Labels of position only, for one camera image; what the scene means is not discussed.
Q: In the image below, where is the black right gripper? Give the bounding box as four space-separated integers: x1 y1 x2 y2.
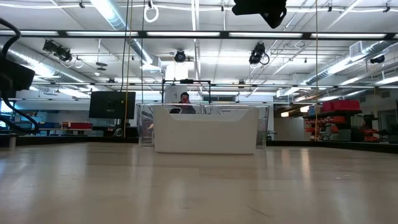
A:
231 0 287 30

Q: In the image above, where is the clear plastic bin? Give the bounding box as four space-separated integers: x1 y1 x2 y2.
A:
201 103 271 150
136 102 203 147

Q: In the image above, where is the red storage bin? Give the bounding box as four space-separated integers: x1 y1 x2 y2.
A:
321 99 361 113

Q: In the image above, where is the person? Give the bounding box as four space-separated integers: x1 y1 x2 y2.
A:
169 91 197 114

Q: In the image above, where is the storage shelf rack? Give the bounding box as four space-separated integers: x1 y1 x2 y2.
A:
302 99 363 142

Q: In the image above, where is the white plastic bin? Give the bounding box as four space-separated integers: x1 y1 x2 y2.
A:
153 105 260 155

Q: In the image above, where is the black monitor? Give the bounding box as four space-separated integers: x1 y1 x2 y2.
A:
88 90 137 120

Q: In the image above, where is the black ceiling spotlight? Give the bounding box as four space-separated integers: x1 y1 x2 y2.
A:
42 39 73 63

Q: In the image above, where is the red box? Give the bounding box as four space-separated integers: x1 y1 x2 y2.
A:
61 121 93 130

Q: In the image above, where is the black ceiling camera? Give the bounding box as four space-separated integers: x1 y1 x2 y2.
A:
174 49 187 63
248 42 270 66

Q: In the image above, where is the black overhead frame bar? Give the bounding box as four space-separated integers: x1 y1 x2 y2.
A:
0 29 398 40

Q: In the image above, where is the thin hanging cable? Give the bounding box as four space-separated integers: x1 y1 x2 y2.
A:
314 0 319 141

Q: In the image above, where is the distant black rig frame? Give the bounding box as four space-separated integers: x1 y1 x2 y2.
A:
161 78 212 105

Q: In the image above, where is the white cable loop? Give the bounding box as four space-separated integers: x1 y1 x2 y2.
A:
143 0 160 24

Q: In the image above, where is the black hanging cable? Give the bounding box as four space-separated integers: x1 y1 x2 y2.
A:
119 0 130 93
137 0 146 104

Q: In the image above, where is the silver ventilation duct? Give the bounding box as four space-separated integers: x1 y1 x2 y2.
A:
91 0 154 65

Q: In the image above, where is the yellow hanging cable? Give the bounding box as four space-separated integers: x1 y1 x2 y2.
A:
123 0 134 138

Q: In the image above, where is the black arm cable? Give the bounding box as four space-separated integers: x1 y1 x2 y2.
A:
0 91 40 136
0 17 22 60

